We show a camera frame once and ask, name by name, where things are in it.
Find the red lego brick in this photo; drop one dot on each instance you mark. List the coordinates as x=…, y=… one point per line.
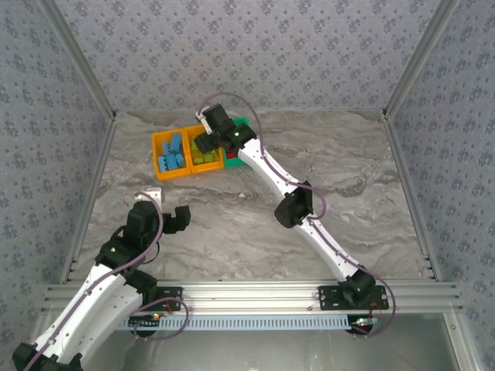
x=231, y=155

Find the blue lego brick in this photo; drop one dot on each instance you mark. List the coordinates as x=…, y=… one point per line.
x=162, y=162
x=173, y=165
x=176, y=141
x=173, y=155
x=180, y=160
x=166, y=148

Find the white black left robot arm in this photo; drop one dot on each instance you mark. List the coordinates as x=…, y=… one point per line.
x=89, y=309

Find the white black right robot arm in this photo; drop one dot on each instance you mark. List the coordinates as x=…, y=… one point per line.
x=328, y=247

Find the orange plastic bin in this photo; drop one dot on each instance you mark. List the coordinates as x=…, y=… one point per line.
x=174, y=174
x=207, y=169

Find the green plastic bin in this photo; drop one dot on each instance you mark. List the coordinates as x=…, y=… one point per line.
x=234, y=164

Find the black controller board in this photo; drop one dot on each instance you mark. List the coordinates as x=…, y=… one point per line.
x=141, y=320
x=361, y=329

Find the grey metal shelf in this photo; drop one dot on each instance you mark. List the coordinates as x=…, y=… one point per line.
x=251, y=351

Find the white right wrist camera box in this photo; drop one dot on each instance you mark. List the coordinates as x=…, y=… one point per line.
x=204, y=123

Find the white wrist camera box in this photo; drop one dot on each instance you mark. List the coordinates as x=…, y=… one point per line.
x=152, y=194
x=204, y=123

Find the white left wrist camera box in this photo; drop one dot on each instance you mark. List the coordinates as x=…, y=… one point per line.
x=152, y=194

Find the aluminium side rail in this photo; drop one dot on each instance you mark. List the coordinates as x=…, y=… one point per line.
x=96, y=174
x=399, y=154

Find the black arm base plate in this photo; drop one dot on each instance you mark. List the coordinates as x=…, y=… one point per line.
x=332, y=301
x=162, y=305

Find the aluminium mounting rail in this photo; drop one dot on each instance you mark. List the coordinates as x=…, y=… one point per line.
x=251, y=295

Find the aluminium frame post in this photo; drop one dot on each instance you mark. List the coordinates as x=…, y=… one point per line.
x=79, y=58
x=420, y=58

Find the aluminium frame leg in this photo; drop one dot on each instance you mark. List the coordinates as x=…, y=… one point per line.
x=461, y=344

